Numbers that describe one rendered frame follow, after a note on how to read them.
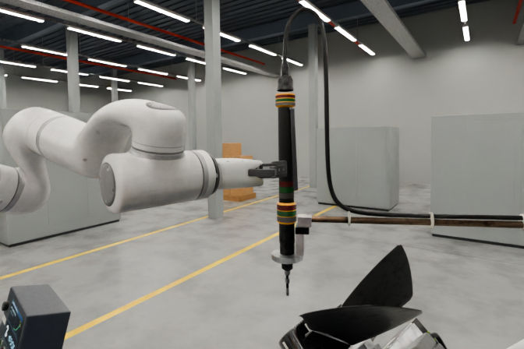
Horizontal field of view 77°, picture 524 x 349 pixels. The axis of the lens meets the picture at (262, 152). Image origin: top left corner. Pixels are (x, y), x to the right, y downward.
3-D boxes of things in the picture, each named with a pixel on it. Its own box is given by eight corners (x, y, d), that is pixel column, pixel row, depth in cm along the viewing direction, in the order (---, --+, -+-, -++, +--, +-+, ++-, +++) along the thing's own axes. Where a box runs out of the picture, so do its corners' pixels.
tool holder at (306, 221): (312, 254, 76) (311, 212, 75) (311, 266, 69) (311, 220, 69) (274, 252, 77) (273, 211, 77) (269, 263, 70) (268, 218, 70)
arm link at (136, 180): (178, 139, 56) (173, 190, 58) (97, 141, 47) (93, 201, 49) (207, 153, 50) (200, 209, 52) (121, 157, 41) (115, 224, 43)
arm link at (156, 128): (87, 80, 64) (203, 110, 50) (83, 158, 68) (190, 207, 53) (37, 76, 57) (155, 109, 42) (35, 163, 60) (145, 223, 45)
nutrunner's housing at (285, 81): (296, 266, 75) (294, 65, 73) (295, 273, 71) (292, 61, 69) (279, 265, 76) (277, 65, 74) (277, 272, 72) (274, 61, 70)
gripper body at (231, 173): (184, 193, 60) (231, 186, 68) (218, 199, 52) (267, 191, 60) (182, 152, 59) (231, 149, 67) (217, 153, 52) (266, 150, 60)
